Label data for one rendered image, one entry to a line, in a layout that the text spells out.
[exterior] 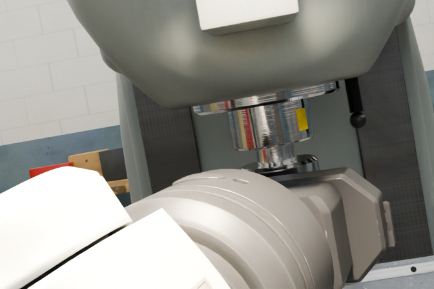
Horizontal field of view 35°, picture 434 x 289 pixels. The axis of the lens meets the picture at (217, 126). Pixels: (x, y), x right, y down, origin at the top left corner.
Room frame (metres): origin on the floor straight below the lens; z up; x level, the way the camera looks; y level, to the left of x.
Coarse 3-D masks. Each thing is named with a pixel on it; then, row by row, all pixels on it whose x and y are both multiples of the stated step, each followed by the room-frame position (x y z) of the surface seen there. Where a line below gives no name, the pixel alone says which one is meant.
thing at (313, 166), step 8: (296, 160) 0.39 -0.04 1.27; (304, 160) 0.38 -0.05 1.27; (312, 160) 0.38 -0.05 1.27; (240, 168) 0.40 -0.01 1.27; (248, 168) 0.39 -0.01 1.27; (256, 168) 0.38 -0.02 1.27; (264, 168) 0.38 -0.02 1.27; (272, 168) 0.38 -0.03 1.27; (280, 168) 0.37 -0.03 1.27; (288, 168) 0.37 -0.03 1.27; (296, 168) 0.38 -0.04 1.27; (304, 168) 0.38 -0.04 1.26; (312, 168) 0.38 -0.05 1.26; (272, 176) 0.37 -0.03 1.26
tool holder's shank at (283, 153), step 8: (288, 144) 0.39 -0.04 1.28; (256, 152) 0.39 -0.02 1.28; (264, 152) 0.39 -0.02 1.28; (272, 152) 0.39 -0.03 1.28; (280, 152) 0.39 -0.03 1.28; (288, 152) 0.39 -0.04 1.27; (264, 160) 0.39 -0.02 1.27; (272, 160) 0.39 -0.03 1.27; (280, 160) 0.39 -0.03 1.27; (288, 160) 0.39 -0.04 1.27
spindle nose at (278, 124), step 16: (240, 112) 0.38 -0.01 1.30; (256, 112) 0.37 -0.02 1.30; (272, 112) 0.37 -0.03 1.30; (288, 112) 0.38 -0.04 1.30; (240, 128) 0.38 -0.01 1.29; (256, 128) 0.38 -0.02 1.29; (272, 128) 0.37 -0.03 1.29; (288, 128) 0.37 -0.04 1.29; (240, 144) 0.38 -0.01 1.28; (256, 144) 0.38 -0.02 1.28; (272, 144) 0.37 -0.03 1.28
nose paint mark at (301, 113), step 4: (300, 108) 0.38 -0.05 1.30; (304, 108) 0.38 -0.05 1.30; (296, 112) 0.38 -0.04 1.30; (300, 112) 0.38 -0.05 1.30; (304, 112) 0.38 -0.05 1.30; (300, 116) 0.38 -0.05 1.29; (304, 116) 0.38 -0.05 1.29; (300, 120) 0.38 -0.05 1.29; (304, 120) 0.38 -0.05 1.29; (300, 124) 0.38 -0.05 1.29; (304, 124) 0.38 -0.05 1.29; (300, 128) 0.38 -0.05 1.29; (304, 128) 0.38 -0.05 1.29
